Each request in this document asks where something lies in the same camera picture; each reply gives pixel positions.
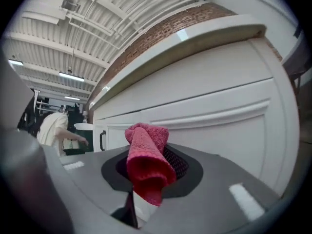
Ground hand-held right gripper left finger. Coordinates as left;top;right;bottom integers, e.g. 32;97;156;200
42;144;138;234

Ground pink knitted cloth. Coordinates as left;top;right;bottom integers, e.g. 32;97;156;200
124;122;177;207

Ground white ceiling air duct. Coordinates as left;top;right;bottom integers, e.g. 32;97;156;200
21;0;68;26

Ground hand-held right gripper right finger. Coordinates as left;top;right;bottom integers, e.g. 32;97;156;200
138;142;281;234

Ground dark wooden table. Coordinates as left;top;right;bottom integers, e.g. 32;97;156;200
282;56;312;100

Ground black cabinet handle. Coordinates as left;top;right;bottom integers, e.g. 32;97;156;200
99;130;106;152

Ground dark green round bin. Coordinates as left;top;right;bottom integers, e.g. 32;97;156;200
62;122;95;156

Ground white sink cabinet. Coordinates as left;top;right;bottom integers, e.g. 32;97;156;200
92;37;301;199

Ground white countertop slab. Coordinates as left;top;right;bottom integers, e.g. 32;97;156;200
88;14;267;112

